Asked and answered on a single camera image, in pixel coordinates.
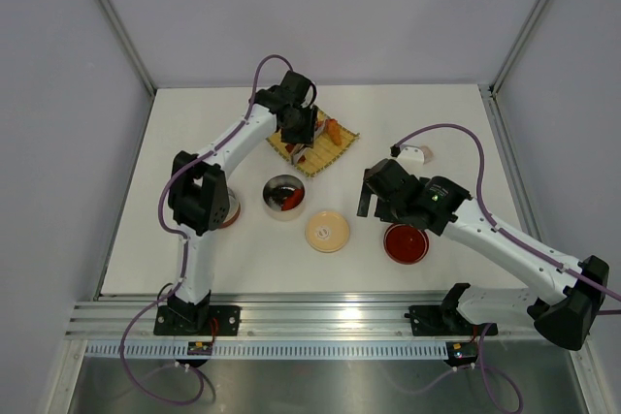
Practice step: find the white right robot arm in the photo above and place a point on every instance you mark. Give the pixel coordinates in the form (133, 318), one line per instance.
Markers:
(561, 296)

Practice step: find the aluminium mounting rail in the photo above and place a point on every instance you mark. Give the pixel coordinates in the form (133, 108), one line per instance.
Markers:
(277, 316)

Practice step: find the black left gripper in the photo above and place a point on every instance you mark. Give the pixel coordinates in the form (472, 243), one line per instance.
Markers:
(307, 135)

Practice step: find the dark red meat slice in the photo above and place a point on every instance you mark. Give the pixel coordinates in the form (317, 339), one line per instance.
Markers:
(295, 152)

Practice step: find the right aluminium frame post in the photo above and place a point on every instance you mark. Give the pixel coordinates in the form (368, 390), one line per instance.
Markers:
(527, 29)

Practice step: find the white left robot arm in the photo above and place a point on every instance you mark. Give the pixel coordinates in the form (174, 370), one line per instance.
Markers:
(198, 197)

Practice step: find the beige steel lunch container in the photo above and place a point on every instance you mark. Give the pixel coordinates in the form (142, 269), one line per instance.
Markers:
(293, 182)

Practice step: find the metal serving tongs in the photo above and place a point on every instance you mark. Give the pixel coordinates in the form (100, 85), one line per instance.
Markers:
(316, 135)

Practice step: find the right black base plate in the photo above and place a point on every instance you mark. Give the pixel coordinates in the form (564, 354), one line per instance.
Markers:
(430, 320)

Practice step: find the black sea cucumber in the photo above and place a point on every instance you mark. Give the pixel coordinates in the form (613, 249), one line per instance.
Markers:
(275, 195)

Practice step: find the white slotted cable duct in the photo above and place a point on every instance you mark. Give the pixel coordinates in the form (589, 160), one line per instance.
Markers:
(270, 350)

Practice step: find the left aluminium frame post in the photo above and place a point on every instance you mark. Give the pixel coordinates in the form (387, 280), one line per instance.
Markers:
(117, 26)

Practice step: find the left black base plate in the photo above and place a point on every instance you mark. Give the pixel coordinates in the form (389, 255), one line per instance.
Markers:
(223, 320)

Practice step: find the aluminium frame post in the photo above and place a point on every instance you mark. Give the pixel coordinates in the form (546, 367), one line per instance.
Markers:
(117, 26)
(527, 29)

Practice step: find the red-based steel lunch container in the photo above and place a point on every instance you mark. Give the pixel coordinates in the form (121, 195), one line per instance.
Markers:
(234, 209)

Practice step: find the red round lid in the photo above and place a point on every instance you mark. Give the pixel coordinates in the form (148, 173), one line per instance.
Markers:
(405, 245)

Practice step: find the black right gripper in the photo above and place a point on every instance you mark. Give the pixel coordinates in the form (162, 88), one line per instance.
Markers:
(365, 201)

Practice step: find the woven bamboo tray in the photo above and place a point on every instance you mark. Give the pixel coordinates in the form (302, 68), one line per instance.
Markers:
(323, 154)

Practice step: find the red sausage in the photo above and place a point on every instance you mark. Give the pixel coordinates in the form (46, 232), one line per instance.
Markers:
(294, 198)

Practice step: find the orange fried chicken piece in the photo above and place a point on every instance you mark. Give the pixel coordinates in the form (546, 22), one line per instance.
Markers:
(333, 129)

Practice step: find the cream round lid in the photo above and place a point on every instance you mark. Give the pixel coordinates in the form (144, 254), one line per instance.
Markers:
(327, 231)

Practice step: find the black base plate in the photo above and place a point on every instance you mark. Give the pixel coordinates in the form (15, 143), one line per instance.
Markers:
(223, 320)
(430, 320)

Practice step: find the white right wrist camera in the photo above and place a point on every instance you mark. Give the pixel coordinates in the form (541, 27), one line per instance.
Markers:
(407, 154)

